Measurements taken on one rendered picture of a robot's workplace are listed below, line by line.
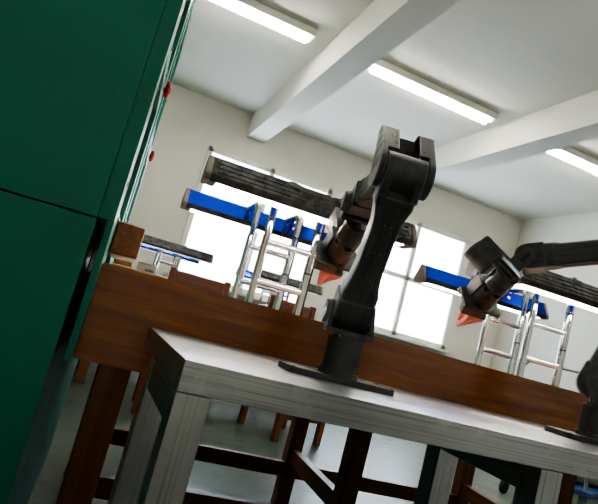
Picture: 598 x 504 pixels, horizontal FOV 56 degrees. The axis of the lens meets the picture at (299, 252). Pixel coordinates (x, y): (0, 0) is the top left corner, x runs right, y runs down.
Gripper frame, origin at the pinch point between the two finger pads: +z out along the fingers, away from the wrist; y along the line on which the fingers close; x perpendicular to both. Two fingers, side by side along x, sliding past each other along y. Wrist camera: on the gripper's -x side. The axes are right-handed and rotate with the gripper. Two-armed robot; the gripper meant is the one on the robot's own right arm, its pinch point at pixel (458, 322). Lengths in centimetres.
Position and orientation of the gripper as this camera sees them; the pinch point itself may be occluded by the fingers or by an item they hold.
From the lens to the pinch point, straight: 148.7
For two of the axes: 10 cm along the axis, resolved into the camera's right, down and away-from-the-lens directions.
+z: -4.0, 6.5, 6.5
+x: 0.0, 7.0, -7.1
